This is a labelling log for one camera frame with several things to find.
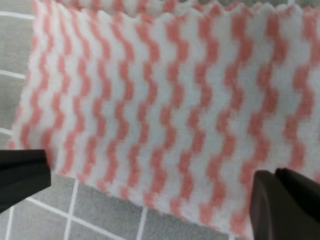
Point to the grey checked tablecloth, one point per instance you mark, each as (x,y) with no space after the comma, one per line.
(15,50)

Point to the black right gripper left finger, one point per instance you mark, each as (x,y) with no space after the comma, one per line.
(23,173)

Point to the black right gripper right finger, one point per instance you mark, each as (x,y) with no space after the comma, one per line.
(285,205)

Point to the pink wavy striped towel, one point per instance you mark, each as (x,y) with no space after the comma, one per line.
(170,105)

